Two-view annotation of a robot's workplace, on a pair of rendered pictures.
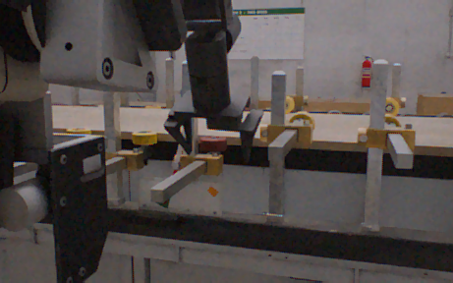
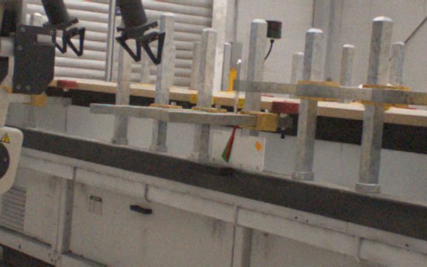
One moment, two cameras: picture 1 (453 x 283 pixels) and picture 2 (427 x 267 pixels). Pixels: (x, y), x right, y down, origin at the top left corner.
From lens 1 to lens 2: 200 cm
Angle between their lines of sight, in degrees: 38
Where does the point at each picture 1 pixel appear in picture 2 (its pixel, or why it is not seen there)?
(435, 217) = not seen: outside the picture
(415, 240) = (386, 199)
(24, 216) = (0, 48)
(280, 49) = not seen: outside the picture
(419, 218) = not seen: outside the picture
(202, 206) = (250, 161)
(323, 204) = (387, 188)
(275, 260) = (302, 225)
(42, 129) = (21, 16)
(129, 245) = (205, 203)
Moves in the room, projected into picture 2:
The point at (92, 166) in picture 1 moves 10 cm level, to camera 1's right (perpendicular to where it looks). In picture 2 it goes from (43, 39) to (73, 41)
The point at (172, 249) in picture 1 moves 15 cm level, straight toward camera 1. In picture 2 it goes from (233, 209) to (206, 212)
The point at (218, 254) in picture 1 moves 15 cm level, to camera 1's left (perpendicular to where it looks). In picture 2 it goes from (263, 216) to (222, 209)
